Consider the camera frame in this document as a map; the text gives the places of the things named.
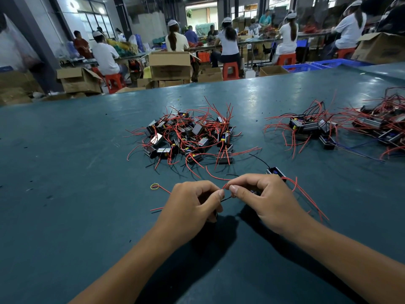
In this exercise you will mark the person's left hand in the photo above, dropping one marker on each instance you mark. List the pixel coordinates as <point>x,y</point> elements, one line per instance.
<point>187,212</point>

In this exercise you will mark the person's right hand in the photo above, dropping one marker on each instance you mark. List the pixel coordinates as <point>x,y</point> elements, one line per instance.
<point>275,202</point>

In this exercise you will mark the person's right forearm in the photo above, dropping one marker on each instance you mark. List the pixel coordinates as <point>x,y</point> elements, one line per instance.
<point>354,266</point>

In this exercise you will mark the person's left forearm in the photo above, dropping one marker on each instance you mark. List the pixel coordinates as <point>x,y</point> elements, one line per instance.
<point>123,275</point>

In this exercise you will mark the yellow rubber band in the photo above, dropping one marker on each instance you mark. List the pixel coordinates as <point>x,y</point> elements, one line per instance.
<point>151,186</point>

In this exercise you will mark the shallow cardboard box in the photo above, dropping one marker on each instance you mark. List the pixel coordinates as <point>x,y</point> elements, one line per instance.
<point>274,70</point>

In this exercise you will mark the blue plastic crate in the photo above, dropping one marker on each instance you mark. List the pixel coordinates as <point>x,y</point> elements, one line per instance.
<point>342,63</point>
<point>304,68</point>

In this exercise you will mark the low cardboard box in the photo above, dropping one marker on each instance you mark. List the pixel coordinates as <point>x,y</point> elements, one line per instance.
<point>210,74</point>

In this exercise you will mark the large closed cardboard box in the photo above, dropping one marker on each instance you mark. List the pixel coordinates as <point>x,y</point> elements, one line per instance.
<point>169,65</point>

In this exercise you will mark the open cardboard box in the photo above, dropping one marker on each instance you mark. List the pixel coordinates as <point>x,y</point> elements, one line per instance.
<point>79,80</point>

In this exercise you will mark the tilted cardboard box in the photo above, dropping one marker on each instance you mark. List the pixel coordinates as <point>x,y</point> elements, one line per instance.
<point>378,48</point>

